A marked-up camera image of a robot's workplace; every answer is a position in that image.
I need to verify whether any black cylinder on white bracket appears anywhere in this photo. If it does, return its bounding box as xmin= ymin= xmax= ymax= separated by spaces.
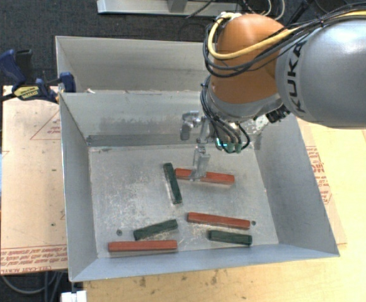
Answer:
xmin=253 ymin=104 xmax=291 ymax=132

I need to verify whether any grey metal bin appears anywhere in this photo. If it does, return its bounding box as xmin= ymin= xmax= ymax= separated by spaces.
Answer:
xmin=55 ymin=35 xmax=341 ymax=283

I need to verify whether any red-brown flat block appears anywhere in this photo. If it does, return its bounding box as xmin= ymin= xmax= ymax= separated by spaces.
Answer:
xmin=186 ymin=211 xmax=252 ymax=232
xmin=108 ymin=239 xmax=179 ymax=254
xmin=174 ymin=167 xmax=236 ymax=187

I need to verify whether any brown cardboard board red print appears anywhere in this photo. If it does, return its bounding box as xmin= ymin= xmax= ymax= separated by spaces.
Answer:
xmin=0 ymin=85 xmax=349 ymax=276

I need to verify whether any dark green flat block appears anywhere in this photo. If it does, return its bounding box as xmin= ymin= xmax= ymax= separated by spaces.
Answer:
xmin=207 ymin=230 xmax=254 ymax=247
xmin=163 ymin=162 xmax=183 ymax=205
xmin=133 ymin=218 xmax=180 ymax=242

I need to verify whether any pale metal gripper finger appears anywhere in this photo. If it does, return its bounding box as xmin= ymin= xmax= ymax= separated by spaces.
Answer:
xmin=188 ymin=148 xmax=203 ymax=182
xmin=200 ymin=153 xmax=211 ymax=177

